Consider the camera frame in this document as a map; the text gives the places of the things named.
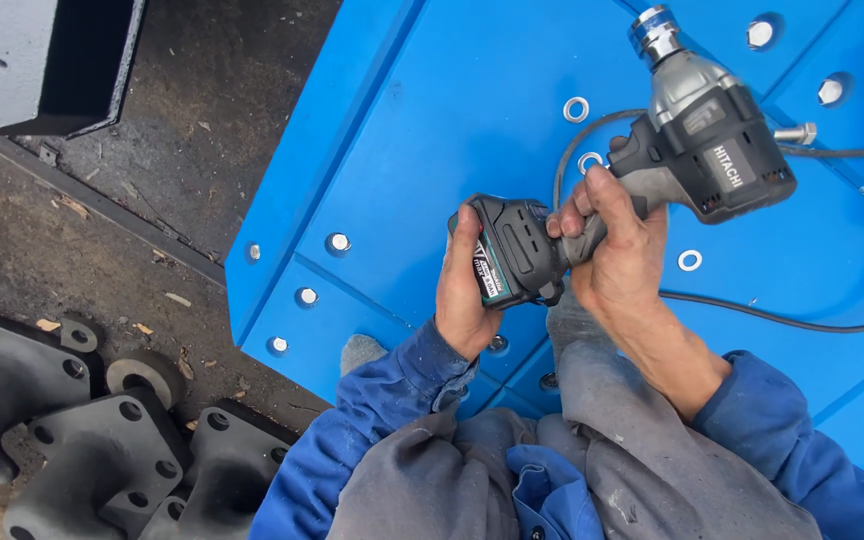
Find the person's left hand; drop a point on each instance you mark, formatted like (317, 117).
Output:
(458, 300)

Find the person's right hand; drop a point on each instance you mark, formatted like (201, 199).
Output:
(623, 251)

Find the person's right fingers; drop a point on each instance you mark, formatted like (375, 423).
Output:
(582, 201)

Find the black tool battery pack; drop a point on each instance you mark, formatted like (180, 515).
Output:
(518, 251)

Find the steel flat washer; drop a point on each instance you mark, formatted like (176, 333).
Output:
(586, 159)
(576, 109)
(690, 260)

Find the large blue metal panel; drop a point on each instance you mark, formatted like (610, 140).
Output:
(432, 135)

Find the fitted steel bolt head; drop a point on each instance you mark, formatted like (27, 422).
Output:
(548, 381)
(829, 91)
(278, 345)
(498, 343)
(339, 242)
(760, 34)
(253, 252)
(307, 296)

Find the chrome impact socket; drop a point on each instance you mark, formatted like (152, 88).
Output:
(653, 30)

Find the loose steel hex bolt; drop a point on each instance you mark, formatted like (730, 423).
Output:
(796, 133)

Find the person's grey trouser legs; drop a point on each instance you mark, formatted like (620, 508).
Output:
(627, 465)

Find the person's blue jacket front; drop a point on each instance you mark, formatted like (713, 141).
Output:
(552, 487)

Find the black cast metal bracket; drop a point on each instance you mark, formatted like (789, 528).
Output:
(102, 450)
(4, 382)
(229, 465)

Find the dark metal floor rail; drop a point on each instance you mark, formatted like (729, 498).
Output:
(102, 206)

